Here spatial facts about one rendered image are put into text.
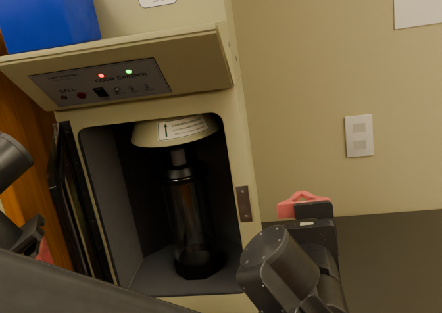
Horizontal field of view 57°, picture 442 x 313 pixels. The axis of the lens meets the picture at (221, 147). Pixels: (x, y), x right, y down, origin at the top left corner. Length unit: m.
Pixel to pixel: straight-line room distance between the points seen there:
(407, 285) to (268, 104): 0.54
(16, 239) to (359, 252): 0.76
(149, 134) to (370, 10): 0.63
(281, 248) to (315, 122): 0.75
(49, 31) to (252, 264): 0.41
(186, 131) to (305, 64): 0.47
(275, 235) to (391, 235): 0.73
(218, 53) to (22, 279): 0.39
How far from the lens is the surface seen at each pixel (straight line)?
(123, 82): 0.63
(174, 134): 0.71
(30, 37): 0.63
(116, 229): 0.86
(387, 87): 1.13
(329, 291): 0.45
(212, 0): 0.65
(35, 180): 0.78
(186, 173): 0.77
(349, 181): 1.19
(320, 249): 0.51
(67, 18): 0.60
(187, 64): 0.58
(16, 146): 0.58
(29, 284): 0.28
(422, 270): 1.00
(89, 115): 0.73
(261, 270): 0.39
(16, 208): 0.75
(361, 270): 0.99
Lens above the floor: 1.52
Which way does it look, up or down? 18 degrees down
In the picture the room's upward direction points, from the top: 9 degrees counter-clockwise
